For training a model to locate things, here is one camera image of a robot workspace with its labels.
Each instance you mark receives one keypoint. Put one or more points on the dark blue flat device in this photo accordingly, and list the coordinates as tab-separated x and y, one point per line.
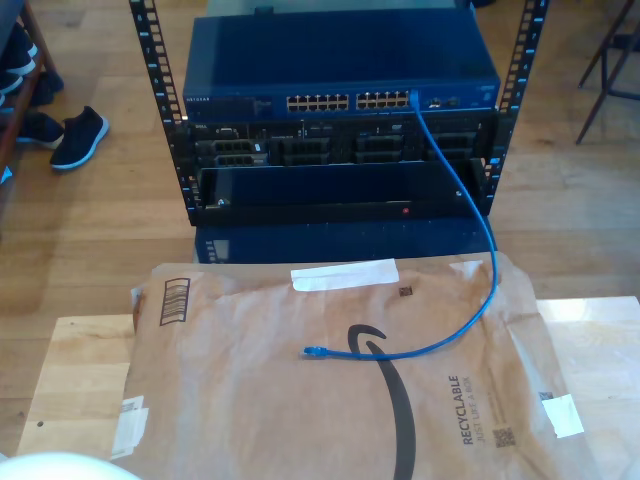
350	245

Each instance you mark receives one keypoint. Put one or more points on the black rack server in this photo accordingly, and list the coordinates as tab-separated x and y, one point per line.
345	132

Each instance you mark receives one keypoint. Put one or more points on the brown paper mailer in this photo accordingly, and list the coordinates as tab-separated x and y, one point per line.
250	400

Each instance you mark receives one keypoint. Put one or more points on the dark sneaker white sole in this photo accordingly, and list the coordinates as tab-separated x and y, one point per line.
42	129
17	52
80	135

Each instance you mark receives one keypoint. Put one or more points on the dark shoe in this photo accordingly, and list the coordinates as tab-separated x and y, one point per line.
47	87

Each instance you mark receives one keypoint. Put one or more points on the wooden shoe rack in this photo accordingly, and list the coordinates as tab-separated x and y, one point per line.
42	47

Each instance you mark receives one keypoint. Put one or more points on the blue network switch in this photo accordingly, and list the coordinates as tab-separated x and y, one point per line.
340	55

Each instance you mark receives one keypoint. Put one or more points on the black rack frame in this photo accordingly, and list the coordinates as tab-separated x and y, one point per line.
161	85

